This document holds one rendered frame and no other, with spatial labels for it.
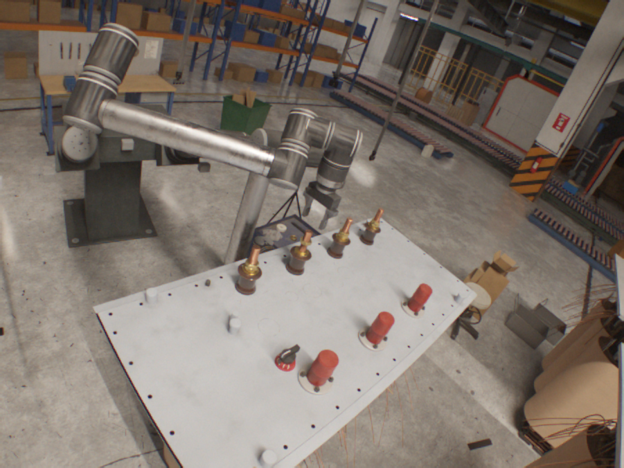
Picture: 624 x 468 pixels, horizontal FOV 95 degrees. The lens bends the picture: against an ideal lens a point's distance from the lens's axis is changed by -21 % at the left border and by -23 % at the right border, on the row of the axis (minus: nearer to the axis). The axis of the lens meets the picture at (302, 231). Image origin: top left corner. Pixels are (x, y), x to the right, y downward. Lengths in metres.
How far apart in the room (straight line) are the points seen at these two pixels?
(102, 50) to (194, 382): 1.10
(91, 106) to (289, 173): 0.70
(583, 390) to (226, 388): 2.82
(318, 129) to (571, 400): 2.93
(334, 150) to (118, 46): 0.83
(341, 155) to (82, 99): 0.89
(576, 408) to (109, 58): 3.69
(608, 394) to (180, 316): 3.05
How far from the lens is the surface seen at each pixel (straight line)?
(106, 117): 1.28
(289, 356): 1.19
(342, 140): 1.24
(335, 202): 1.34
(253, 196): 1.62
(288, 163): 1.19
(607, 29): 11.65
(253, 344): 1.25
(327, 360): 1.12
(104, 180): 3.32
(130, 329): 1.24
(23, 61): 8.62
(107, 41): 1.36
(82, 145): 2.08
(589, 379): 3.31
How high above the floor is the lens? 2.35
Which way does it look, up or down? 33 degrees down
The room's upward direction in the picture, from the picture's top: 21 degrees clockwise
